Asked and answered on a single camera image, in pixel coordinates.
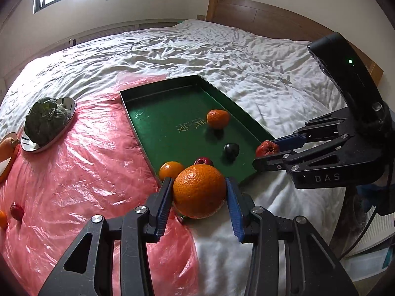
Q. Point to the pink plastic sheet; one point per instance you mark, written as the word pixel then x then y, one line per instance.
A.
pixel 92 175

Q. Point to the white ribbed panel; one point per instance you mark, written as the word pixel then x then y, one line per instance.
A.
pixel 376 231

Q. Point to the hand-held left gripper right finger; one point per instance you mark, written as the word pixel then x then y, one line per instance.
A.
pixel 234 211

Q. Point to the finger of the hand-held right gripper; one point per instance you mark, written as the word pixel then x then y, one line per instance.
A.
pixel 277 162
pixel 290 139

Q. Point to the orange plate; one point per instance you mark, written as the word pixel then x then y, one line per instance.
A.
pixel 7 169

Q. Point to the green leafy vegetable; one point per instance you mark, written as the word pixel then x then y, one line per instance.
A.
pixel 46 120

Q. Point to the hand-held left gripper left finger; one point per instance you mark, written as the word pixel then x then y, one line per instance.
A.
pixel 165 205

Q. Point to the green tray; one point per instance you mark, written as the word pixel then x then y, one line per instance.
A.
pixel 172 114

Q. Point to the carrot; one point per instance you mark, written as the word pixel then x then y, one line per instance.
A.
pixel 6 149

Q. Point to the orange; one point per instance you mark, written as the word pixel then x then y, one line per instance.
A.
pixel 2 219
pixel 169 171
pixel 218 119
pixel 199 191

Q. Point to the wooden headboard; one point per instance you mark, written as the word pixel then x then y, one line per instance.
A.
pixel 247 12

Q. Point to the dark purple plum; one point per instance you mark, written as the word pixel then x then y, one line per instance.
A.
pixel 231 151

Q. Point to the red plum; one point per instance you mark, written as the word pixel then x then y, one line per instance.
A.
pixel 265 149
pixel 17 211
pixel 203 161

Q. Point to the silver plate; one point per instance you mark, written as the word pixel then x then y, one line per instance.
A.
pixel 32 147

